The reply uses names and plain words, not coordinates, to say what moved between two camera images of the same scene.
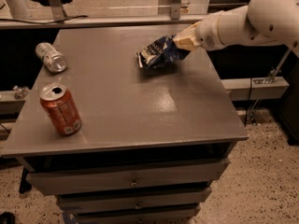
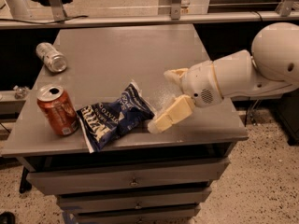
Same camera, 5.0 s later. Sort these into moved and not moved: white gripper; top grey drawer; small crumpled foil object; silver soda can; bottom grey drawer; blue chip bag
Moved: blue chip bag; white gripper
Not moved: bottom grey drawer; top grey drawer; small crumpled foil object; silver soda can
